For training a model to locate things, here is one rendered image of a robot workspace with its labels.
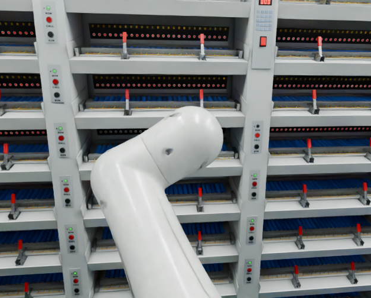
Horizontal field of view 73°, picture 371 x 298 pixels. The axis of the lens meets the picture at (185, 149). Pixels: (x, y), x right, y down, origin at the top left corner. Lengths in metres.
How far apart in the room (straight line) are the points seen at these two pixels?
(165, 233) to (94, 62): 0.71
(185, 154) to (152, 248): 0.14
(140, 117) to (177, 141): 0.54
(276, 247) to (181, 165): 0.88
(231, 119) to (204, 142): 0.56
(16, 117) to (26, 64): 0.18
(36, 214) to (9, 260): 0.23
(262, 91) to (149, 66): 0.41
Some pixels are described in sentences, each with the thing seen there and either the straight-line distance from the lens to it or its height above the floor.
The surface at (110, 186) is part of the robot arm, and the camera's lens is 0.38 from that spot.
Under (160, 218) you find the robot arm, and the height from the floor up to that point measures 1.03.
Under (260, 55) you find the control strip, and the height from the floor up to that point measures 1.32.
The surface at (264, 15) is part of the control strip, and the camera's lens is 1.00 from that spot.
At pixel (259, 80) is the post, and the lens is 0.97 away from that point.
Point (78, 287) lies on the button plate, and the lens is 1.21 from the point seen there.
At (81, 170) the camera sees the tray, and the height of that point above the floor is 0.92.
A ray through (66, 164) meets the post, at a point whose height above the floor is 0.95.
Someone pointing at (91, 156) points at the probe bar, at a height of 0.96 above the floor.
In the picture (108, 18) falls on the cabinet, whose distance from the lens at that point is 1.16.
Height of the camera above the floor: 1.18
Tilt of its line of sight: 12 degrees down
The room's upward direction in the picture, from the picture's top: straight up
